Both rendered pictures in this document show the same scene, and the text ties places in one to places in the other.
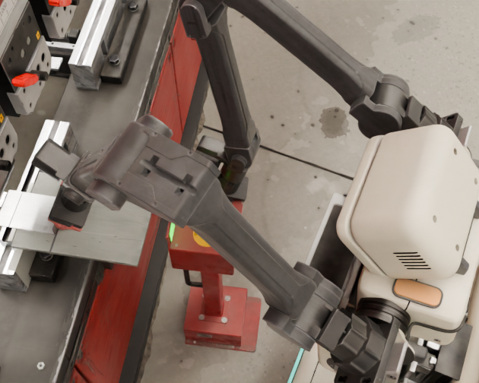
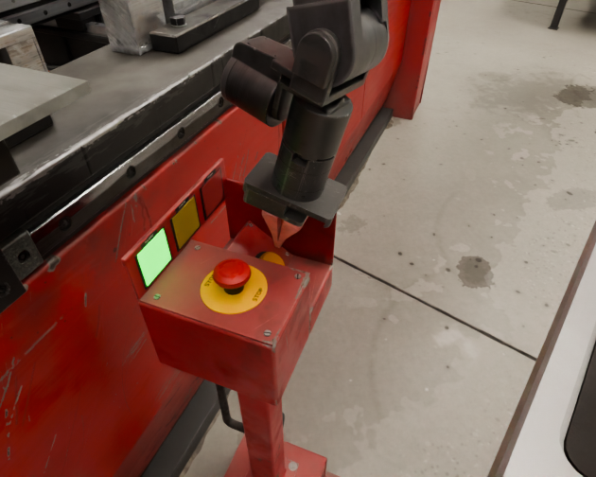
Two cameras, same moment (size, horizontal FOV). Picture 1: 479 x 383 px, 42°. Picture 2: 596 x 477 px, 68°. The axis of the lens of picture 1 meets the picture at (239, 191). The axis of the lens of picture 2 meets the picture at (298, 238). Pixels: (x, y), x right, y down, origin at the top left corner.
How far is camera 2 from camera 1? 107 cm
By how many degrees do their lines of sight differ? 20
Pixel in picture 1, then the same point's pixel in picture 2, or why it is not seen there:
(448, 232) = not seen: outside the picture
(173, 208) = not seen: outside the picture
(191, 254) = (185, 327)
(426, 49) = (589, 219)
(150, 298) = (188, 438)
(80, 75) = (113, 18)
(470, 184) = not seen: outside the picture
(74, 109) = (90, 66)
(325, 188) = (458, 343)
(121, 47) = (197, 17)
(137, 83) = (203, 56)
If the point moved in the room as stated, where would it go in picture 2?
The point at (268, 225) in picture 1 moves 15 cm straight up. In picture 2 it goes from (375, 375) to (381, 344)
